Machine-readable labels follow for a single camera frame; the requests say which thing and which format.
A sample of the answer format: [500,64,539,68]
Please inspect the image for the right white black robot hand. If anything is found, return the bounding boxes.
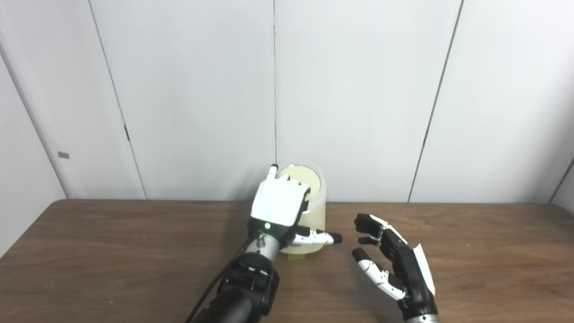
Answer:
[352,213,439,320]

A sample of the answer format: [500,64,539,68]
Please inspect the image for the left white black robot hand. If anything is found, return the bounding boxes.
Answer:
[248,164,343,249]

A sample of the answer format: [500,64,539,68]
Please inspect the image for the cream round bin lid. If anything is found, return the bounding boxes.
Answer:
[279,166,321,194]

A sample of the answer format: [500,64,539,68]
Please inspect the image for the cream-colored trash bin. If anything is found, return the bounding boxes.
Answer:
[276,162,327,255]

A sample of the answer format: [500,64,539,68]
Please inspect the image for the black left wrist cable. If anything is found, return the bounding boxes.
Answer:
[185,236,256,323]

